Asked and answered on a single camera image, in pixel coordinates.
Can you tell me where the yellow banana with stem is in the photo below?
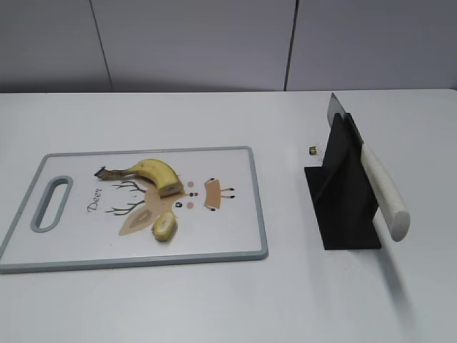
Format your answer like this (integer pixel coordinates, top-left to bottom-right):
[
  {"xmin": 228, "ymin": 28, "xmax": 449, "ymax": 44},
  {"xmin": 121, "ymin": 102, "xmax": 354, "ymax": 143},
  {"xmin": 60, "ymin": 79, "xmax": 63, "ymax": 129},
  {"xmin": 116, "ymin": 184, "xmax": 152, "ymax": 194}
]
[{"xmin": 94, "ymin": 159, "xmax": 184, "ymax": 197}]

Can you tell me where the white-handled kitchen knife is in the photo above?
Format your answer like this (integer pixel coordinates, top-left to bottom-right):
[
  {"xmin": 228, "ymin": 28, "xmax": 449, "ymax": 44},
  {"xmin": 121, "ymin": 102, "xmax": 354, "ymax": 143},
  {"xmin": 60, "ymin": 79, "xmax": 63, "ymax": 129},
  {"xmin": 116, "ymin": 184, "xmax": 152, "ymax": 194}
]
[{"xmin": 327, "ymin": 93, "xmax": 411, "ymax": 242}]

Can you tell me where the cut banana end piece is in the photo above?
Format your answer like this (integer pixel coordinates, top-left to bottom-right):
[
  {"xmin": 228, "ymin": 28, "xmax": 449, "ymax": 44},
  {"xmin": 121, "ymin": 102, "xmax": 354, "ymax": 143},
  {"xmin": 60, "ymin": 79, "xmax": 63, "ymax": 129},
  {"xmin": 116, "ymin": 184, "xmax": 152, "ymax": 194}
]
[{"xmin": 151, "ymin": 212, "xmax": 177, "ymax": 242}]

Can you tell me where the white grey-rimmed cutting board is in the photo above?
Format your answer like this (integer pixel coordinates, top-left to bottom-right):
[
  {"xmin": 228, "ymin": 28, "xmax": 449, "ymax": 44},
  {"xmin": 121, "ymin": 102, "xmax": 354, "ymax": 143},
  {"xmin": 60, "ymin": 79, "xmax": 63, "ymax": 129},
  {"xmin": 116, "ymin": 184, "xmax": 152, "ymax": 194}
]
[{"xmin": 1, "ymin": 146, "xmax": 268, "ymax": 274}]

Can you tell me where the black knife stand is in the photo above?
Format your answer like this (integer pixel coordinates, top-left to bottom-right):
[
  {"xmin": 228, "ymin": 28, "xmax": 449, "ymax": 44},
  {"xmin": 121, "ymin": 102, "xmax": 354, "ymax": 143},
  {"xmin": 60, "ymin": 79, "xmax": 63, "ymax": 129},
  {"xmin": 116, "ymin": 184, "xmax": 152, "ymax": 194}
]
[{"xmin": 304, "ymin": 113, "xmax": 381, "ymax": 250}]

